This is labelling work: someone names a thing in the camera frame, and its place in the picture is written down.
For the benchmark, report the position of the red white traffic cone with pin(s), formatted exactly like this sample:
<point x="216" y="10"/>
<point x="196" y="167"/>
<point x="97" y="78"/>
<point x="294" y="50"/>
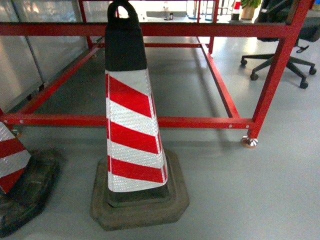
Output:
<point x="138" y="183"/>

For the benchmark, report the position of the potted green plant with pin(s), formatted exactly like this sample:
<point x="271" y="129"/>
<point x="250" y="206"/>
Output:
<point x="248" y="8"/>

